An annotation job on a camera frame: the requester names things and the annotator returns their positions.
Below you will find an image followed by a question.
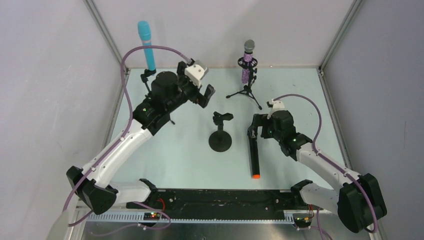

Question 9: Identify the black microphone orange end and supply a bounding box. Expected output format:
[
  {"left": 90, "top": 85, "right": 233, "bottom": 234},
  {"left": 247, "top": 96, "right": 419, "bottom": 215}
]
[{"left": 248, "top": 137, "right": 261, "bottom": 179}]

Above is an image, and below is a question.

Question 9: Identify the black round-base mic stand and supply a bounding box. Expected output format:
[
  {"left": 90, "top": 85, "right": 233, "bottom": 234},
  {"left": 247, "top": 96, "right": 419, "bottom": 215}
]
[{"left": 208, "top": 111, "right": 234, "bottom": 153}]

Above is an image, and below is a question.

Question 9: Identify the black small tripod stand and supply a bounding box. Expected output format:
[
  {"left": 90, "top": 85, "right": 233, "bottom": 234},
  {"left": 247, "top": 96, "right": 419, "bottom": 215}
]
[{"left": 140, "top": 67, "right": 176, "bottom": 126}]

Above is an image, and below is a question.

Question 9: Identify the turquoise microphone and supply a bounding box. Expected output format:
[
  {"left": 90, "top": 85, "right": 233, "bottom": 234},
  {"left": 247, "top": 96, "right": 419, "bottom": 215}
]
[{"left": 137, "top": 20, "right": 157, "bottom": 72}]

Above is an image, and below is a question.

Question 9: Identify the black tripod shock-mount stand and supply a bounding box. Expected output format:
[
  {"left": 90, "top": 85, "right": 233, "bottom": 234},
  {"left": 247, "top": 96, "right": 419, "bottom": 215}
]
[{"left": 226, "top": 57, "right": 263, "bottom": 110}]

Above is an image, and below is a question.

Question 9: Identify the purple glitter microphone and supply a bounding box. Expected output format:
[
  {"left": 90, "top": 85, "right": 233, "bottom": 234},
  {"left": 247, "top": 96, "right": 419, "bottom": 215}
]
[{"left": 241, "top": 39, "right": 255, "bottom": 84}]

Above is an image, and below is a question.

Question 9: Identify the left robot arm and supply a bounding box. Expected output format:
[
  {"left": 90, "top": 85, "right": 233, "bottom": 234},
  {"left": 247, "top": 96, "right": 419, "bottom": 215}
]
[{"left": 66, "top": 60, "right": 215, "bottom": 215}]

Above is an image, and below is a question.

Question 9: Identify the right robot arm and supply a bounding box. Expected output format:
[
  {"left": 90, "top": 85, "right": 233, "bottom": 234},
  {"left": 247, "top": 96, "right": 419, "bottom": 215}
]
[{"left": 247, "top": 110, "right": 388, "bottom": 233}]

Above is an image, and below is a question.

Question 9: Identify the right circuit board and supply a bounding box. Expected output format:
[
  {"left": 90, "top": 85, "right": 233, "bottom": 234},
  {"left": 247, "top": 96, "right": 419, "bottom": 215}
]
[{"left": 293, "top": 217, "right": 312, "bottom": 230}]

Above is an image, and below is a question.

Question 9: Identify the circuit board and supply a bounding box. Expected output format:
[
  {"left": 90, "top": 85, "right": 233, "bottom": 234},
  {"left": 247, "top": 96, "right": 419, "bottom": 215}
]
[
  {"left": 293, "top": 217, "right": 312, "bottom": 230},
  {"left": 142, "top": 211, "right": 162, "bottom": 221}
]

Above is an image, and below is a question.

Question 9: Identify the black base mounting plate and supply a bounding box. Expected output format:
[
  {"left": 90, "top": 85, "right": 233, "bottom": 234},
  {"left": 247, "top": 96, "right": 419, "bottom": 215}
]
[{"left": 144, "top": 188, "right": 309, "bottom": 221}]

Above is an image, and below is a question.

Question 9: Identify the left circuit board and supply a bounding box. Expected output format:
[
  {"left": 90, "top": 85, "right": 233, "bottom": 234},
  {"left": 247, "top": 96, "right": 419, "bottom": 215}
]
[{"left": 142, "top": 211, "right": 162, "bottom": 221}]

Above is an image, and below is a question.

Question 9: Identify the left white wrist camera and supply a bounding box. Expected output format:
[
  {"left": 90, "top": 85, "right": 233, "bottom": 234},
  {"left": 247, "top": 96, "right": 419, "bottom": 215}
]
[{"left": 184, "top": 60, "right": 209, "bottom": 89}]

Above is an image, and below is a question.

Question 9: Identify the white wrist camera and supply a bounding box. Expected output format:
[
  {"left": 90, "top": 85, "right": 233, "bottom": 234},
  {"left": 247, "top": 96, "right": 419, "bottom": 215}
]
[
  {"left": 184, "top": 60, "right": 209, "bottom": 89},
  {"left": 266, "top": 99, "right": 285, "bottom": 120}
]

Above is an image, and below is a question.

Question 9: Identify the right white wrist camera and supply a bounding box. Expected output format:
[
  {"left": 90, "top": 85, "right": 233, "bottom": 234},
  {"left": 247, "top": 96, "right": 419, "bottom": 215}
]
[{"left": 266, "top": 99, "right": 285, "bottom": 120}]

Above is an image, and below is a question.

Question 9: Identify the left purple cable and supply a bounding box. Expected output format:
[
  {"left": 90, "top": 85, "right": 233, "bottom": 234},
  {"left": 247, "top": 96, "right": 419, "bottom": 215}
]
[{"left": 62, "top": 45, "right": 193, "bottom": 228}]

